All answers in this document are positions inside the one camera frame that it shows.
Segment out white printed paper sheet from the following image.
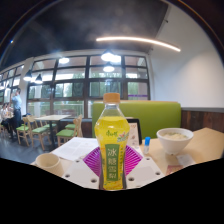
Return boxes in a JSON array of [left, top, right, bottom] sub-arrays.
[[50, 136, 100, 162]]

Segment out small blue-capped bottle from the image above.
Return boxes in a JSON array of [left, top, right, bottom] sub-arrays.
[[143, 136, 151, 155]]

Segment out pink paper packet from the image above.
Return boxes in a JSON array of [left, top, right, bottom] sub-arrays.
[[165, 163, 184, 177]]

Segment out yellow drink bottle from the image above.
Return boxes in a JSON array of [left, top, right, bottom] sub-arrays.
[[94, 92, 131, 191]]

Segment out light wooden dining table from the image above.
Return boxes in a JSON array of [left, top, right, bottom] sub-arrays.
[[34, 114, 72, 149]]

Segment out wooden chairs with green seats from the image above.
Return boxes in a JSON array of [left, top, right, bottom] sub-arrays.
[[15, 114, 84, 151]]

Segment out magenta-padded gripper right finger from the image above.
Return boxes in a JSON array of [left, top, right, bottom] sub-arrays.
[[123, 144, 166, 190]]

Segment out white bowl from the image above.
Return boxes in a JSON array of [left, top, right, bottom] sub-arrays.
[[156, 127, 195, 156]]

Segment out curved strip ceiling light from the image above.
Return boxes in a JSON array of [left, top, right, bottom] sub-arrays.
[[95, 35, 182, 53]]

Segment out person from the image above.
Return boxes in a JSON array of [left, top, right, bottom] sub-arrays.
[[0, 103, 12, 133], [10, 87, 23, 130]]

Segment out white paper napkin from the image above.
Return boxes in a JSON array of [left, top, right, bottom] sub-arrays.
[[176, 153, 197, 168]]

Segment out green upholstered bench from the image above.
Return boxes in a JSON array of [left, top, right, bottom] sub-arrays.
[[91, 100, 182, 139]]

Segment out white ribbed mug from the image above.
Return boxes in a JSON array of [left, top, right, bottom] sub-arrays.
[[34, 152, 65, 178]]

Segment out round pendant ceiling lamps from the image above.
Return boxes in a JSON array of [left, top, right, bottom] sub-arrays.
[[22, 49, 123, 85]]

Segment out dark framed window wall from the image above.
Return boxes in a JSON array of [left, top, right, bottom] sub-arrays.
[[0, 54, 151, 118]]

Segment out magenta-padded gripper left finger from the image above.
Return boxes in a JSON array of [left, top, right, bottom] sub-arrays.
[[62, 145, 104, 190]]

